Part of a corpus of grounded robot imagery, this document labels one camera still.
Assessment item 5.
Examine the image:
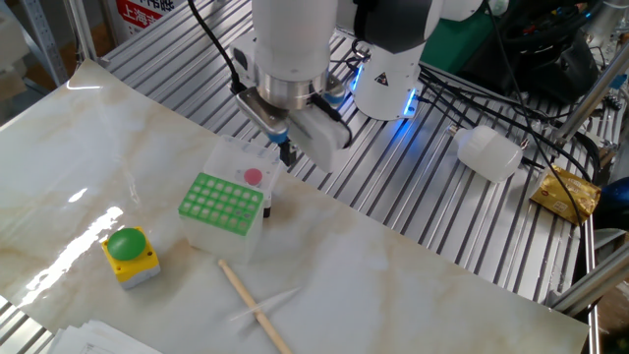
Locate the grey metal shelf upright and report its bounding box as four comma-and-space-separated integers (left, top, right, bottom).
19, 0, 69, 88

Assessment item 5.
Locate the green-topped pipette tip holder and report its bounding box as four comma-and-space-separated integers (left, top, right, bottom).
177, 171, 265, 265

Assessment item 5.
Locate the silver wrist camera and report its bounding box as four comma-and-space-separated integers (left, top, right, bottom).
235, 87, 292, 146

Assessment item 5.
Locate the green button yellow box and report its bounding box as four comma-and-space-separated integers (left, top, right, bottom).
101, 226, 162, 290

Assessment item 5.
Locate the black bag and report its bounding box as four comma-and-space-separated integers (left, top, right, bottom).
459, 0, 600, 104

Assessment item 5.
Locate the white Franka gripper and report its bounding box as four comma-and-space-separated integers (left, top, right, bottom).
279, 105, 353, 174

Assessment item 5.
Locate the stack of printed papers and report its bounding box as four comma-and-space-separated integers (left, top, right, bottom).
46, 319, 163, 354

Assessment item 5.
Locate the aluminium frame bar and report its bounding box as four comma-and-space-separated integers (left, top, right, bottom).
547, 245, 629, 316
554, 48, 629, 145

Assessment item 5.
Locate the red white sign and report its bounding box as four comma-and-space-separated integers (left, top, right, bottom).
115, 0, 176, 38

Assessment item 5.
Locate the wooden stick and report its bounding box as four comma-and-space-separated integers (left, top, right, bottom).
217, 259, 295, 354

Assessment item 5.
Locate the black table cable bundle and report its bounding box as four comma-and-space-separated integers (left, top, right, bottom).
417, 63, 599, 184

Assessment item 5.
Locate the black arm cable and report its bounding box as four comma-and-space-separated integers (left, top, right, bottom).
186, 0, 248, 95

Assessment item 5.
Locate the marble pattern table sheet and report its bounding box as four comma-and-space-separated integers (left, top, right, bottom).
0, 58, 591, 354

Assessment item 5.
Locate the dark blue object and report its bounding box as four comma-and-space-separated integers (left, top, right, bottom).
596, 176, 629, 232

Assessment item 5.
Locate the clear plastic tip box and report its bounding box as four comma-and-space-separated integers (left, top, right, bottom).
202, 135, 282, 198

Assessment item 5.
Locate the gold foil packet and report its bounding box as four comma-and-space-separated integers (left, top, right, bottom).
529, 164, 602, 226

